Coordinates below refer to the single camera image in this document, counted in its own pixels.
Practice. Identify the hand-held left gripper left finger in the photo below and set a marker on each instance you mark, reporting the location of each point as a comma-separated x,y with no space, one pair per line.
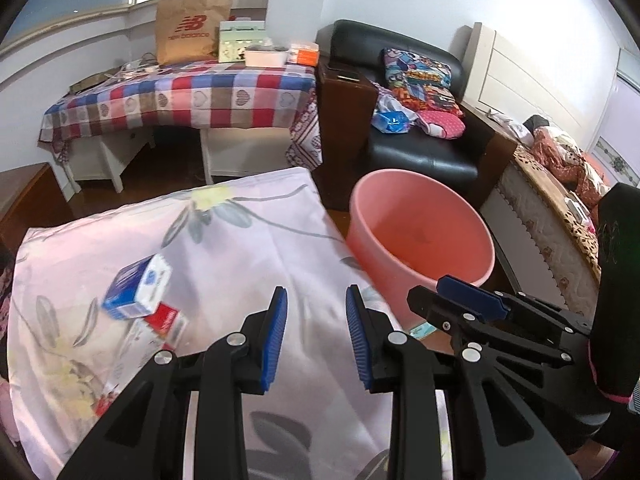
274,340

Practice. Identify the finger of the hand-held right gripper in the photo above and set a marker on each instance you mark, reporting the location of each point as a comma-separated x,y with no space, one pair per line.
435,310
470,295

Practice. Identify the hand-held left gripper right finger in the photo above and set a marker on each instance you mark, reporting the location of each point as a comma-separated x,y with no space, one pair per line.
359,340

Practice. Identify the pink plastic basin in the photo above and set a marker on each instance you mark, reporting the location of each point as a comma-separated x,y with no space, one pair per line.
380,240

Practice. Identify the person's right forearm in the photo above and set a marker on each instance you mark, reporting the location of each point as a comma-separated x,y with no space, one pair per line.
600,467

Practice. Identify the bed mattress with patterned cover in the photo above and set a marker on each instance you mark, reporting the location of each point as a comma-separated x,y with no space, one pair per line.
540,220

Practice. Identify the red white cardboard box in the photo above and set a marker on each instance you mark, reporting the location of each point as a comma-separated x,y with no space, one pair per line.
167,322

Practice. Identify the red floral quilt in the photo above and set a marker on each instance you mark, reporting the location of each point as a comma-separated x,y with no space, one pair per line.
570,165

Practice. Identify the white floral table cloth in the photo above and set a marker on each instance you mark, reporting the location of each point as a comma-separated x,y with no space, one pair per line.
175,240

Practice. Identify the black leather sofa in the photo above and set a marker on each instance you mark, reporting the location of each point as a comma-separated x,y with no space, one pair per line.
425,160

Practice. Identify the blue white small box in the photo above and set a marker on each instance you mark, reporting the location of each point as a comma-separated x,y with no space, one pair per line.
132,290

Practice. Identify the white wardrobe door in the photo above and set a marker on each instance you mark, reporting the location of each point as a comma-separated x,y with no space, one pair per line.
622,120

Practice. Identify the pink patterned cushion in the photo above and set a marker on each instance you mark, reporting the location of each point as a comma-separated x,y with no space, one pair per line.
442,125

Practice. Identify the blue plastic bag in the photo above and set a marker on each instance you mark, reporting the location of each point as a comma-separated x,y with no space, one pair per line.
392,120

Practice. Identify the white low table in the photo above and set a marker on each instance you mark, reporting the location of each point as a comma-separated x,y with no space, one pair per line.
220,155

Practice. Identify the dark wooden side table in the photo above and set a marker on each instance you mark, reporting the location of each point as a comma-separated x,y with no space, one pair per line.
345,125

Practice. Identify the colourful patterned cushion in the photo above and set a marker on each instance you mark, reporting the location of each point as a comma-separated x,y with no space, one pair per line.
425,80

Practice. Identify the white bed headboard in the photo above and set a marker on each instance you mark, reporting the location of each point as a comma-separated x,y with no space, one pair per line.
525,80

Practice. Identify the checkered heart table cloth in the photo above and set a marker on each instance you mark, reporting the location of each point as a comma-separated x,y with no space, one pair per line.
200,95

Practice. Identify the white rectangular container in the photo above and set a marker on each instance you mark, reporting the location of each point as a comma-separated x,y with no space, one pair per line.
265,57

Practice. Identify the brown wooden cabinet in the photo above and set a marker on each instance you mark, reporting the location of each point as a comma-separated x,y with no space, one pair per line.
25,200

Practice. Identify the orange white box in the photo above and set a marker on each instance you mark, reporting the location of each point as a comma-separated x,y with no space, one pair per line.
305,54

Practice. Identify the pale green box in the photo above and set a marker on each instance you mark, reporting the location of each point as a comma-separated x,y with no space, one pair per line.
240,40

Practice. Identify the brown paper bag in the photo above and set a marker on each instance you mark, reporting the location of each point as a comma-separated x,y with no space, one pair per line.
192,25

